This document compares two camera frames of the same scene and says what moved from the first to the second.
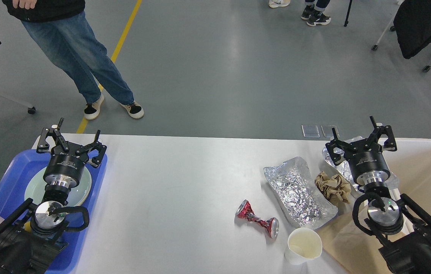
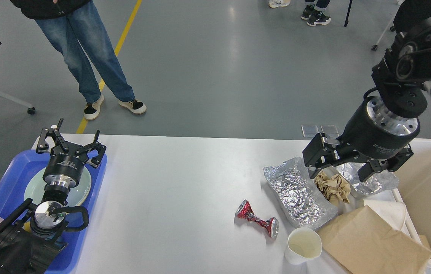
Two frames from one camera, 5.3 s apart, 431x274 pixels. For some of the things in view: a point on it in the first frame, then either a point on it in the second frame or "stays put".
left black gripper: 66,167 stays put
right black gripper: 366,162 -> 371,133
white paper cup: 304,244 stays put
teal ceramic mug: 27,226 stays put
